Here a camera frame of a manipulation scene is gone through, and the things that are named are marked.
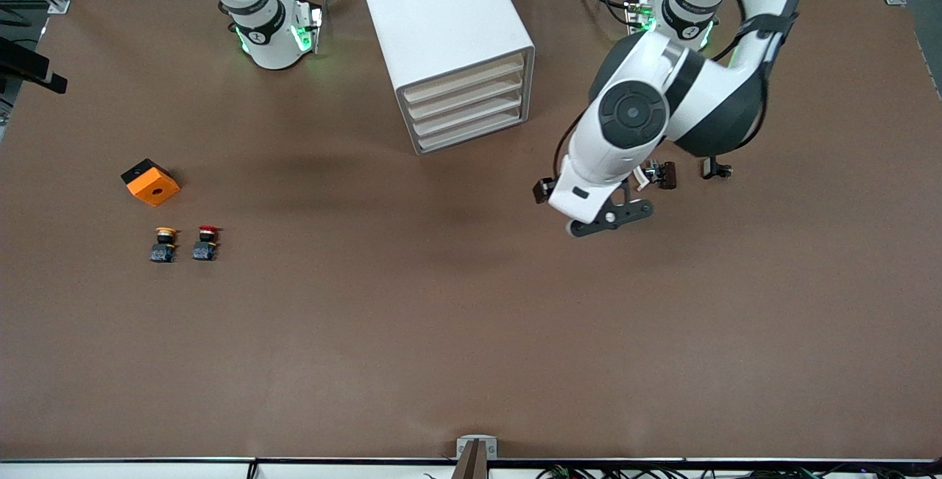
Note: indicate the black left camera bracket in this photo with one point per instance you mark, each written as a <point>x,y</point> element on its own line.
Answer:
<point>625,210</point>

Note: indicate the yellow mushroom push button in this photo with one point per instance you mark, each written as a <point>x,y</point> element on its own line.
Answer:
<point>163,247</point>

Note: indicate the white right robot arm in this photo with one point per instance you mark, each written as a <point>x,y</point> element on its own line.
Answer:
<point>265,37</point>

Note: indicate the orange and black box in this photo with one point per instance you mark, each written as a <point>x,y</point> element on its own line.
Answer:
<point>154,188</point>

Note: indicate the white table edge rail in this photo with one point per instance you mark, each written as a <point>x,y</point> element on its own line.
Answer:
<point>147,472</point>

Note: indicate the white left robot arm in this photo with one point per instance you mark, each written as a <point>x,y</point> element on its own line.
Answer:
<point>603,148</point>

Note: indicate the small black connector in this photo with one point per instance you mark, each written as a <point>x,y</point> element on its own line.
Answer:
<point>668,176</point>

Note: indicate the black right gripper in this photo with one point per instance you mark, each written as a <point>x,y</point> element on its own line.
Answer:
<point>22,65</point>

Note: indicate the red mushroom push button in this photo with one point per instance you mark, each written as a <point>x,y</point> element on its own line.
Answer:
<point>206,247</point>

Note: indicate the dark camera pole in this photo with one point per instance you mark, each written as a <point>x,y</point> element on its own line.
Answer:
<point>475,468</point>

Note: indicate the brown table cover sheet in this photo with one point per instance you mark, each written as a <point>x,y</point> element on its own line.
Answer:
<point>471,317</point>

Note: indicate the grey metal mount bracket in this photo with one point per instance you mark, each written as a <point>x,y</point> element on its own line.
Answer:
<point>461,448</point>

